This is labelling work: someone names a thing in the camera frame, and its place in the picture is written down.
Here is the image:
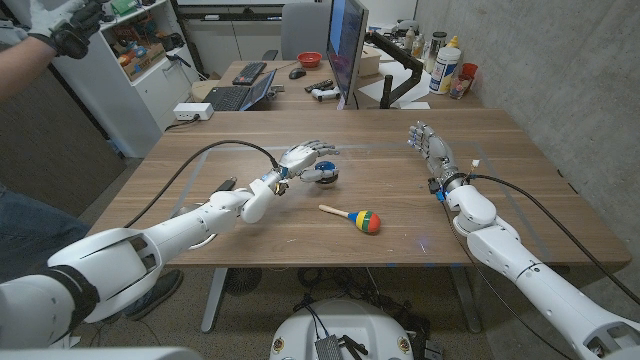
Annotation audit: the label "computer monitor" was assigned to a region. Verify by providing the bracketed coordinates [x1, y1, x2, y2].
[325, 0, 370, 107]

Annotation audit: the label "cardboard box with tools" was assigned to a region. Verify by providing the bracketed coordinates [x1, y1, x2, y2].
[121, 42, 167, 82]

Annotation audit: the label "dark shoe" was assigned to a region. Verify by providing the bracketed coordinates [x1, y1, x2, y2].
[122, 269, 185, 321]

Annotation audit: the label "grey office chair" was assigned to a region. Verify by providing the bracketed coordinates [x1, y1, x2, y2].
[262, 2, 334, 62]

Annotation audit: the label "person's bare forearm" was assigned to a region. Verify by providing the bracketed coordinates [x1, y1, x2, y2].
[0, 34, 56, 101]

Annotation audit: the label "black keyboard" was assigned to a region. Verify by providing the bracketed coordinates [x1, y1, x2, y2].
[231, 61, 268, 87]

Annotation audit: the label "red bowl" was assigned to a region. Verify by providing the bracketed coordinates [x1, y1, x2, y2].
[296, 51, 323, 69]

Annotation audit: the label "person's gloved hand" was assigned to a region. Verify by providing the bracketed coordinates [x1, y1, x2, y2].
[27, 0, 109, 60]

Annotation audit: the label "wooden office desk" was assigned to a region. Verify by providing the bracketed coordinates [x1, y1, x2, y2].
[214, 59, 484, 111]

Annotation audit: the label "colourful striped wooden maraca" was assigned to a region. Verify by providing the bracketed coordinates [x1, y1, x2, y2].
[318, 203, 382, 235]

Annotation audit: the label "green box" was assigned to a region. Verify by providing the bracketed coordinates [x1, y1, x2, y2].
[109, 0, 139, 16]

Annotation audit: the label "white game controller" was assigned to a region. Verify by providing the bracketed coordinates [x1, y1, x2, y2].
[311, 86, 342, 103]

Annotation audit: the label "white power strip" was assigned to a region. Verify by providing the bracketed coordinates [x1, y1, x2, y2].
[172, 102, 215, 122]

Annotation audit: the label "white paper sheets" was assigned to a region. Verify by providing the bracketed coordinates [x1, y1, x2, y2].
[357, 60, 436, 109]

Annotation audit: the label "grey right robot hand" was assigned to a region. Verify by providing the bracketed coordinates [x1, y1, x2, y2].
[407, 121, 466, 194]

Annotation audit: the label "dark lidded jar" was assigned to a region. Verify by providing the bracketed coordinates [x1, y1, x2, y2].
[423, 31, 448, 74]

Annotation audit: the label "black cable tangle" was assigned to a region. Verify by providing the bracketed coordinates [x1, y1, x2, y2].
[294, 267, 431, 351]

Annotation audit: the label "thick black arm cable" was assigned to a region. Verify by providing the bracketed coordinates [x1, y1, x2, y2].
[469, 172, 640, 307]
[123, 139, 280, 230]

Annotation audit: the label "tan cardboard box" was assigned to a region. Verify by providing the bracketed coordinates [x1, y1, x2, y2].
[357, 45, 382, 78]

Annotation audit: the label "red cup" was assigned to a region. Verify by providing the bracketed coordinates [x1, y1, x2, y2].
[459, 62, 479, 91]

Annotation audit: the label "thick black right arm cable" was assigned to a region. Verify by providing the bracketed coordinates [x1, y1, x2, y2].
[469, 172, 640, 307]

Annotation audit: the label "person in black glove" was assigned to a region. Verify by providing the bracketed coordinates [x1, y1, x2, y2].
[4, 0, 201, 159]

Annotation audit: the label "wooden work table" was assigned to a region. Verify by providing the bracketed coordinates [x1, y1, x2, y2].
[68, 108, 632, 334]

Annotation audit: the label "open laptop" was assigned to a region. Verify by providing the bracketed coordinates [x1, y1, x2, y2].
[202, 68, 278, 112]

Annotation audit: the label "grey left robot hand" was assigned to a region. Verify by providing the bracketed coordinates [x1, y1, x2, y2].
[259, 140, 341, 189]

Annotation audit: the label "blue push button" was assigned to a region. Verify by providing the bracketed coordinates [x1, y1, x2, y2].
[313, 160, 340, 186]

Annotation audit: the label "white wipes canister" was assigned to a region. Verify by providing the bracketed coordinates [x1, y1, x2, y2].
[428, 46, 462, 96]

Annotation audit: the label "black round fan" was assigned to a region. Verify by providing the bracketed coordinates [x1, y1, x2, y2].
[223, 267, 263, 297]

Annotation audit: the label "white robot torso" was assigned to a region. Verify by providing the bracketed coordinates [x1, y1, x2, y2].
[269, 298, 415, 360]

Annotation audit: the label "black remote control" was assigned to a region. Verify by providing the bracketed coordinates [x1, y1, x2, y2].
[304, 78, 335, 94]

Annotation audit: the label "clear glass cup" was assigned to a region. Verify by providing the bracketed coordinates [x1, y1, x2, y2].
[448, 74, 471, 100]

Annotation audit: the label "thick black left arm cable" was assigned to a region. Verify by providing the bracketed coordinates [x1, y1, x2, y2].
[123, 139, 280, 230]

